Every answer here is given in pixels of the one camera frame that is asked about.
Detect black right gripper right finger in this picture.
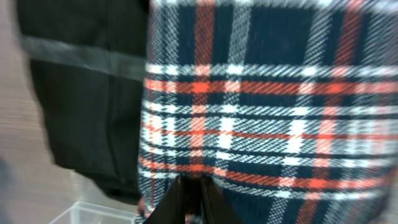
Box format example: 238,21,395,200
200,177,242,224

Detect red plaid shirt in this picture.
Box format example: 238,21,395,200
136,1,397,223

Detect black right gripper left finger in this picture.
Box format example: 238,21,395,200
144,176,185,224

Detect clear plastic storage container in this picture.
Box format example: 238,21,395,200
49,202,135,224

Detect black garment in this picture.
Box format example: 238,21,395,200
16,0,149,205

